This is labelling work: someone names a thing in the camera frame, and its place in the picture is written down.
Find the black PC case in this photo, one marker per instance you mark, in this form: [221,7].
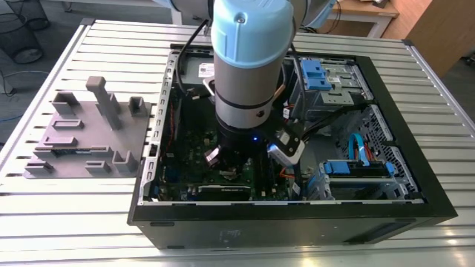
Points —
[297,228]

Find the grey parts rack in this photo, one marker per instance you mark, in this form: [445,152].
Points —
[93,133]

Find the wooden cabinet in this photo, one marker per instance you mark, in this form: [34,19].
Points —
[438,33]

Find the black graphics card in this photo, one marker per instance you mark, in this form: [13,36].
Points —
[223,192]

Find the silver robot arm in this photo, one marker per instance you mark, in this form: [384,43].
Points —
[245,55]

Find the grey power supply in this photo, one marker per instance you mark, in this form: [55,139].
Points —
[195,59]

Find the wooden desk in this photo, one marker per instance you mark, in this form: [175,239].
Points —
[364,11]

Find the green RAM stick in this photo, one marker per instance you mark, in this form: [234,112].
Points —
[74,151]

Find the grey disk bay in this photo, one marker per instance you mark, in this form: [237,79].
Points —
[357,183]

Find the green motherboard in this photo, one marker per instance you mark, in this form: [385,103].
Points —
[193,144]

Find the hard disk in blue carrier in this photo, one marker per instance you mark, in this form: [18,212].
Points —
[336,168]

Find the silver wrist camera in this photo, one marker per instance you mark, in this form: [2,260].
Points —
[213,157]
[290,147]

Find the grey drive cage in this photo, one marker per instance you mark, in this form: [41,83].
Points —
[342,97]

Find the blue drive cage latch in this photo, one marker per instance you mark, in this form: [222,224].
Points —
[314,75]

